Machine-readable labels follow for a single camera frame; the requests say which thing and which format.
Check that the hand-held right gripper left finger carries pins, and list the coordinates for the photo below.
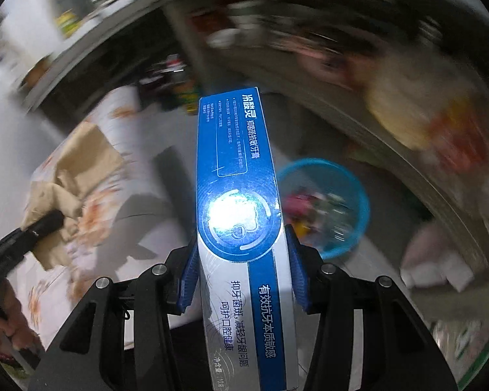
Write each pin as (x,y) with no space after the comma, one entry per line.
(189,277)

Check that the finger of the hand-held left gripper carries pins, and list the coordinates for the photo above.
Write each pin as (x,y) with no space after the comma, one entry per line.
(45,222)

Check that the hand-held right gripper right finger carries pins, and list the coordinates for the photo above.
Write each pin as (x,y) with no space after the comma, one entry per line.
(297,277)

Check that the clear plastic bag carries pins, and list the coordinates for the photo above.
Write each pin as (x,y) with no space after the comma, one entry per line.
(338,220)

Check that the brown paper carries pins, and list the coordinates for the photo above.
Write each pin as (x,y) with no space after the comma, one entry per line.
(85,159)

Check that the blue plastic mesh basket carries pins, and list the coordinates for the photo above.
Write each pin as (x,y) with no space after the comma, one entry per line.
(350,195)

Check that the blue white toothpaste box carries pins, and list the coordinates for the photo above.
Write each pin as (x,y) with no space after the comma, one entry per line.
(236,150)

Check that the person's left hand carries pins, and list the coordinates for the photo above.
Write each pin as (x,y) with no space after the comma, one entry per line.
(16,330)

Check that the floral plastic tablecloth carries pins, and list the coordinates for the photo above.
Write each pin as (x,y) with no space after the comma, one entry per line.
(142,142)

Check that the white printed bag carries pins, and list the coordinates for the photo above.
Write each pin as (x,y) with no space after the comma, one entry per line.
(432,260)

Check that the copper basin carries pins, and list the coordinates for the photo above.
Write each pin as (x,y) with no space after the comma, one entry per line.
(38,71)

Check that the beige wicker table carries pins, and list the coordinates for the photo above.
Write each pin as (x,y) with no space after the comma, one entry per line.
(411,171)

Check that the yellow cooking oil bottle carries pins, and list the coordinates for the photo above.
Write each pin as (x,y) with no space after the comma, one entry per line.
(187,97)

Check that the plastic bag with yellow flatbread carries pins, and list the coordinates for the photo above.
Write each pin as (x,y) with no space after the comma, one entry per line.
(395,114)

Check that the yellow dish soap bottle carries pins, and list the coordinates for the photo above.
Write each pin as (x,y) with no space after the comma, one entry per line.
(67,22)

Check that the plastic bag with red contents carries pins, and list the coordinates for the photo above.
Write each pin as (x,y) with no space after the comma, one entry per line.
(452,130)

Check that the grey concrete kitchen counter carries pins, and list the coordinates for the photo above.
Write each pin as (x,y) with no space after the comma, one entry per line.
(118,20)

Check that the pink plastic basin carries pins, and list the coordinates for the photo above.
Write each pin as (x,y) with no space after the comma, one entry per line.
(334,65)

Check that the single white bowl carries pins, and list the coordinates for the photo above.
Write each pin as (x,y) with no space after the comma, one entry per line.
(224,38)

